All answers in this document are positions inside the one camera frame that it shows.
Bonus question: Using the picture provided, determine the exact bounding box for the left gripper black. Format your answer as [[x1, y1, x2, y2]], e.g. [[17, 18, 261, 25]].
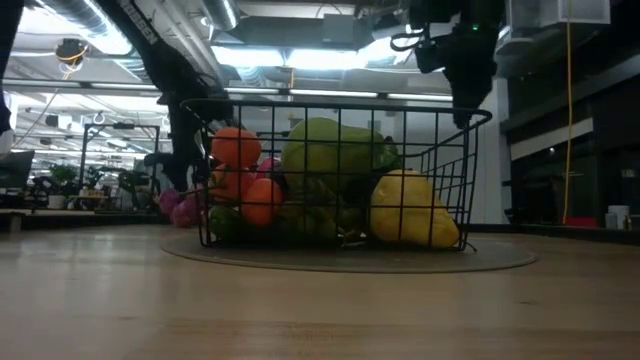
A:
[[157, 87, 236, 194]]

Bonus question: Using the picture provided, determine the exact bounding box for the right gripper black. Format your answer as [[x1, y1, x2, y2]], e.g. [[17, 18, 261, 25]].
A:
[[412, 19, 504, 130]]

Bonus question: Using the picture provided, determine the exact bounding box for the orange clementine cluster with leaves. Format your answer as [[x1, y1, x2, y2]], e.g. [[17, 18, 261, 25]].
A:
[[207, 126, 287, 230]]

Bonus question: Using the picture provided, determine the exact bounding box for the purple garlic braid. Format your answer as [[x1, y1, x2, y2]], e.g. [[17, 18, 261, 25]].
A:
[[157, 187, 204, 229]]

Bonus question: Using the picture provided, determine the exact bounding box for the green cucumber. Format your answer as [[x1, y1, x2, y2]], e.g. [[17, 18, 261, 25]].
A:
[[207, 204, 249, 241]]

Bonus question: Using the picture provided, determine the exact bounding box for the black wire basket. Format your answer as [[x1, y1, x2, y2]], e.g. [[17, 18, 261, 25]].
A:
[[179, 98, 494, 252]]

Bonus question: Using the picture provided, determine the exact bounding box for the yellow bell pepper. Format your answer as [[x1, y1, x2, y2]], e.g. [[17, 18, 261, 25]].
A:
[[368, 168, 461, 250]]

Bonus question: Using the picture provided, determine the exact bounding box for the green grape bunch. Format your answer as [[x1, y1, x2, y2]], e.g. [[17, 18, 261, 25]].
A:
[[279, 184, 371, 241]]

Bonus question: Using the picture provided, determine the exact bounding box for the green bell pepper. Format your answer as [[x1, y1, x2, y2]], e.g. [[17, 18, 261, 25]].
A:
[[280, 116, 401, 186]]

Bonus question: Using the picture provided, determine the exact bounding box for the green plant in white pot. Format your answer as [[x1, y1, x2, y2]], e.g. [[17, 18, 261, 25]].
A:
[[47, 163, 80, 210]]

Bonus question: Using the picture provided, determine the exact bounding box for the white ceiling unit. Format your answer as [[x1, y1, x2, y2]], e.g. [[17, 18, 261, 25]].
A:
[[509, 0, 612, 29]]

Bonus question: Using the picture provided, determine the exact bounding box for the red box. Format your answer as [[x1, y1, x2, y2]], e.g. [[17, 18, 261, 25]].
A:
[[564, 215, 599, 229]]

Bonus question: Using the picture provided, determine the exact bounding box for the dark computer monitor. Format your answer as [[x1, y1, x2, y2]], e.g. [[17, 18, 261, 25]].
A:
[[0, 149, 35, 190]]

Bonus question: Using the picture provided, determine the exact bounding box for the white cup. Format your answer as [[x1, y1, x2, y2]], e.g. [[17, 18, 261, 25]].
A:
[[603, 204, 632, 230]]

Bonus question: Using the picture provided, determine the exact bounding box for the round grey placemat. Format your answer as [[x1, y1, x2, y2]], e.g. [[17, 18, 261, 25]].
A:
[[159, 233, 540, 275]]

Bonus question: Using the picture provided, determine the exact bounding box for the black right arm cable loop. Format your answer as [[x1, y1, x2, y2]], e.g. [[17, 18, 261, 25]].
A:
[[389, 27, 431, 54]]

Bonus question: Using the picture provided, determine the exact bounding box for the hanging yellow cable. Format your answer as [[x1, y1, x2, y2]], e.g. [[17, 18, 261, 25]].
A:
[[563, 19, 574, 224]]

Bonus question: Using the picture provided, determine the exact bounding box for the black ceiling cord reel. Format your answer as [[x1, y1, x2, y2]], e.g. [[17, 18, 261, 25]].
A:
[[53, 37, 90, 66]]

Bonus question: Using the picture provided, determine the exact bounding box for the black aluminium table frame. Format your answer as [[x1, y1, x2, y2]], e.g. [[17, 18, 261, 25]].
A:
[[0, 0, 24, 136]]

